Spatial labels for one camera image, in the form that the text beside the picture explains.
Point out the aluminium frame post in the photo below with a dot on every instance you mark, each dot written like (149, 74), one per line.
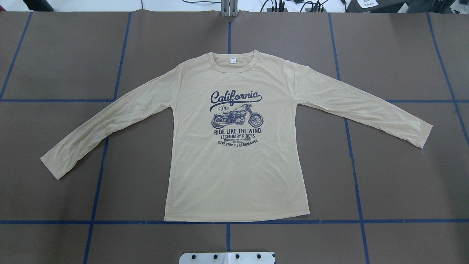
(229, 8)

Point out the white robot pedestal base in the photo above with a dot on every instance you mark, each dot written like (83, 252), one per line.
(228, 258)

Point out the beige long sleeve graphic shirt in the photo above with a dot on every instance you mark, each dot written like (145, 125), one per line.
(235, 156)

